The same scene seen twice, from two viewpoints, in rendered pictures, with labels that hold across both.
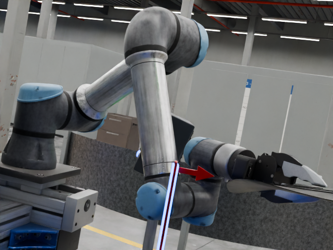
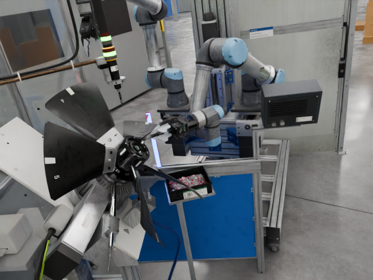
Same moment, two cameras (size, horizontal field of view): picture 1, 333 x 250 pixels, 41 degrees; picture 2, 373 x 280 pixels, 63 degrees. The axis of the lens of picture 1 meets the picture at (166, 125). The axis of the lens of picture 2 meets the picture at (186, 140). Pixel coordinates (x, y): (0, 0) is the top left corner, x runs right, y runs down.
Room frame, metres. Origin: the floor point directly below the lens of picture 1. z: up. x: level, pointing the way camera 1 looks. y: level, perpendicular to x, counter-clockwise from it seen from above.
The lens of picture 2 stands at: (1.08, -1.45, 1.72)
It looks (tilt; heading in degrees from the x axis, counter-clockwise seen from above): 26 degrees down; 99
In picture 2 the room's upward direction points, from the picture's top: 9 degrees counter-clockwise
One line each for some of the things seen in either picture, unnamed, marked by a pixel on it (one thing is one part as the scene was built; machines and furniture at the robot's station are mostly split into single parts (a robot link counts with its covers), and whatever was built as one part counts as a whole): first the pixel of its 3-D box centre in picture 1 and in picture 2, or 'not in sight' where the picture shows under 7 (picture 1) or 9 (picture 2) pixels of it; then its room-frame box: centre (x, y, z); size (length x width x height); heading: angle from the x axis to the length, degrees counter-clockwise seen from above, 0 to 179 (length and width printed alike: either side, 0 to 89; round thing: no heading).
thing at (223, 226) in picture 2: not in sight; (187, 221); (0.79, -0.01, 0.45); 0.82 x 0.02 x 0.66; 0
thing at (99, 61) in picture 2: not in sight; (110, 69); (0.69, -0.38, 1.50); 0.09 x 0.07 x 0.10; 35
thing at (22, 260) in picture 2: not in sight; (23, 235); (0.15, -0.49, 0.85); 0.36 x 0.24 x 0.03; 90
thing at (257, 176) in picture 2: not in sight; (259, 225); (1.22, -0.01, 0.39); 0.04 x 0.04 x 0.78; 0
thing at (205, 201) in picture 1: (196, 199); (210, 133); (1.00, -0.10, 1.08); 0.11 x 0.08 x 0.11; 139
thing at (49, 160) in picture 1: (31, 146); (251, 94); (1.25, 0.36, 1.09); 0.15 x 0.15 x 0.10
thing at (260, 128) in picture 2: not in sight; (275, 126); (1.33, -0.01, 1.04); 0.24 x 0.03 x 0.03; 0
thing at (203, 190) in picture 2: not in sight; (187, 184); (0.86, -0.18, 0.85); 0.22 x 0.17 x 0.07; 16
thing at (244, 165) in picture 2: not in sight; (178, 170); (0.79, -0.01, 0.82); 0.90 x 0.04 x 0.08; 0
